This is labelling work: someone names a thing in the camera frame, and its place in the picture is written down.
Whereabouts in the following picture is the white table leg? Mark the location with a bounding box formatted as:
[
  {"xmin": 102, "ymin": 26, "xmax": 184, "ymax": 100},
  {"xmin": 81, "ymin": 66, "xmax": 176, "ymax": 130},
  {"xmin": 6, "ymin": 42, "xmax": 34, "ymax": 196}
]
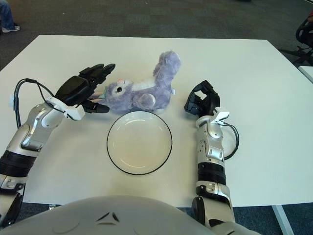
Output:
[{"xmin": 272, "ymin": 205, "xmax": 294, "ymax": 235}]

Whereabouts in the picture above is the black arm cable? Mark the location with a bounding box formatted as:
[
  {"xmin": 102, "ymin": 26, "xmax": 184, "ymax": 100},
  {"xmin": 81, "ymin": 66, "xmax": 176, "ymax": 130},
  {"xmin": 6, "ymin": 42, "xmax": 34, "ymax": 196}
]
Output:
[
  {"xmin": 219, "ymin": 122, "xmax": 240, "ymax": 160},
  {"xmin": 13, "ymin": 78, "xmax": 57, "ymax": 128}
]

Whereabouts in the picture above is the purple plush bunny doll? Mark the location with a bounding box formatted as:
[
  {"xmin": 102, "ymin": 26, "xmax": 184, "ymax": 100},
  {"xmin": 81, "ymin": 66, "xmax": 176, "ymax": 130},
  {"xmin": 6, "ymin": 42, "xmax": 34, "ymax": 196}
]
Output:
[{"xmin": 91, "ymin": 50, "xmax": 182, "ymax": 115}]

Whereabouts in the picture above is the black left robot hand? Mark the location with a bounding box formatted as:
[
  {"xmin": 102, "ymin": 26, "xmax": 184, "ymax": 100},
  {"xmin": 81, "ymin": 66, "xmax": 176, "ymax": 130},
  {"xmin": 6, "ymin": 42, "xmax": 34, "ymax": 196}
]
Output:
[{"xmin": 55, "ymin": 63, "xmax": 116, "ymax": 114}]

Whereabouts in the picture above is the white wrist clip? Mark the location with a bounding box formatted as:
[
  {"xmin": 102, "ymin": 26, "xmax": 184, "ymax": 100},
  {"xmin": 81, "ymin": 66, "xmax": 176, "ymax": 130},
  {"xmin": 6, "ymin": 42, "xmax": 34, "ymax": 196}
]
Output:
[
  {"xmin": 46, "ymin": 96, "xmax": 86, "ymax": 120},
  {"xmin": 212, "ymin": 111, "xmax": 230, "ymax": 126}
]

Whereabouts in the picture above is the white plate with black rim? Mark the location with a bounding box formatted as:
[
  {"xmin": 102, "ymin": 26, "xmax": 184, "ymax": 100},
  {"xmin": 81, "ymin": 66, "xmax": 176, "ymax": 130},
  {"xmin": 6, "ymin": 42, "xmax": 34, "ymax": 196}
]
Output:
[{"xmin": 106, "ymin": 111, "xmax": 173, "ymax": 176}]

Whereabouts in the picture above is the black swivel chair with base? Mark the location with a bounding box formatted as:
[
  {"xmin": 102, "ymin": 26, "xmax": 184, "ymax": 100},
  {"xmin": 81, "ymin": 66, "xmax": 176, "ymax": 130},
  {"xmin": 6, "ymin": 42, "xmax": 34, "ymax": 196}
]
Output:
[{"xmin": 278, "ymin": 17, "xmax": 313, "ymax": 64}]

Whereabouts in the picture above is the seated person in jeans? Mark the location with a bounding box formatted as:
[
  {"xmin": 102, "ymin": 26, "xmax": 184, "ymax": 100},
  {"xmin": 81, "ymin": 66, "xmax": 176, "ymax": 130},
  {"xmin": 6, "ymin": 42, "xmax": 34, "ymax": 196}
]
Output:
[{"xmin": 0, "ymin": 0, "xmax": 21, "ymax": 34}]

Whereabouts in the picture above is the grey robot torso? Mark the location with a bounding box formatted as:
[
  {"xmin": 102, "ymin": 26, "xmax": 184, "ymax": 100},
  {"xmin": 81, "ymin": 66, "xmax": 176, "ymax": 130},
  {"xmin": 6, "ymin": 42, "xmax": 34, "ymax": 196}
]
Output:
[{"xmin": 0, "ymin": 195, "xmax": 260, "ymax": 235}]

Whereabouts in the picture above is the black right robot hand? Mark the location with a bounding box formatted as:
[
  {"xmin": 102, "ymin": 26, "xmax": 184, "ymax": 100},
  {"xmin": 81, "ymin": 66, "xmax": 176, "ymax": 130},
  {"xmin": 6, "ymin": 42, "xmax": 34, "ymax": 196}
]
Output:
[{"xmin": 183, "ymin": 80, "xmax": 222, "ymax": 120}]

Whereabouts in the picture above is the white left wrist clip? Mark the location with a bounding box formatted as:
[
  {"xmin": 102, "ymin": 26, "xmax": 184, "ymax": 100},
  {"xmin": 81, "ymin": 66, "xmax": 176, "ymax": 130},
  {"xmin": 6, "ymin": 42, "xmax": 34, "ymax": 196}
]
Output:
[{"xmin": 46, "ymin": 96, "xmax": 86, "ymax": 120}]

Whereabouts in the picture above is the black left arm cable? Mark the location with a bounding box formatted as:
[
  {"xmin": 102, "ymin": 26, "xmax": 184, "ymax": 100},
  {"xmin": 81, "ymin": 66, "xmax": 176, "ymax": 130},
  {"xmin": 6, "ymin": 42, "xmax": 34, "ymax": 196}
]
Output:
[{"xmin": 13, "ymin": 78, "xmax": 57, "ymax": 128}]

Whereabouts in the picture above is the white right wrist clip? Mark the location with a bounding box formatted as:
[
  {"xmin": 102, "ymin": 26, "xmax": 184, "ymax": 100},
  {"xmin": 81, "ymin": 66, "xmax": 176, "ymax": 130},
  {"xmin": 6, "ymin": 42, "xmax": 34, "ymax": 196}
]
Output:
[{"xmin": 212, "ymin": 111, "xmax": 230, "ymax": 126}]

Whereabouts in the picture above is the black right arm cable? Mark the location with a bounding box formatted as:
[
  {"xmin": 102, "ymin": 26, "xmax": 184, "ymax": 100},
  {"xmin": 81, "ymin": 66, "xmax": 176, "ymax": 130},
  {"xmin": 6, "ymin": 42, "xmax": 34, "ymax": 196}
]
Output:
[{"xmin": 219, "ymin": 122, "xmax": 240, "ymax": 160}]

